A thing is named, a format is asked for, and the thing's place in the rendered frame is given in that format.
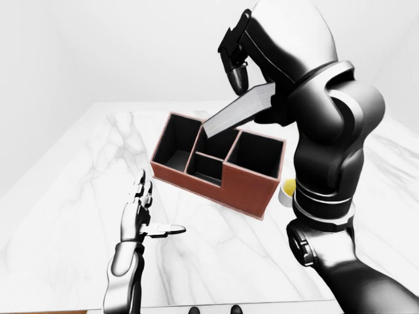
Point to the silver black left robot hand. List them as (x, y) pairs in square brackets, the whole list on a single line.
[(132, 219)]

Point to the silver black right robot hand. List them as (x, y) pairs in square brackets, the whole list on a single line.
[(294, 36)]

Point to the grey white book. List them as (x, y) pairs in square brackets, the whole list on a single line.
[(237, 109)]

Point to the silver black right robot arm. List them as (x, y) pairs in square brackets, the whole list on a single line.
[(330, 153)]

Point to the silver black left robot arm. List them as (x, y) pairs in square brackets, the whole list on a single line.
[(122, 271)]

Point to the red-brown desk caddy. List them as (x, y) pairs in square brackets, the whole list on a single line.
[(244, 189)]

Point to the small dark rounded shape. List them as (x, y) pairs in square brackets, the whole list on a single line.
[(236, 310), (194, 310)]

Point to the white mug with yellow drink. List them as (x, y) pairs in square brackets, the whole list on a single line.
[(286, 193)]

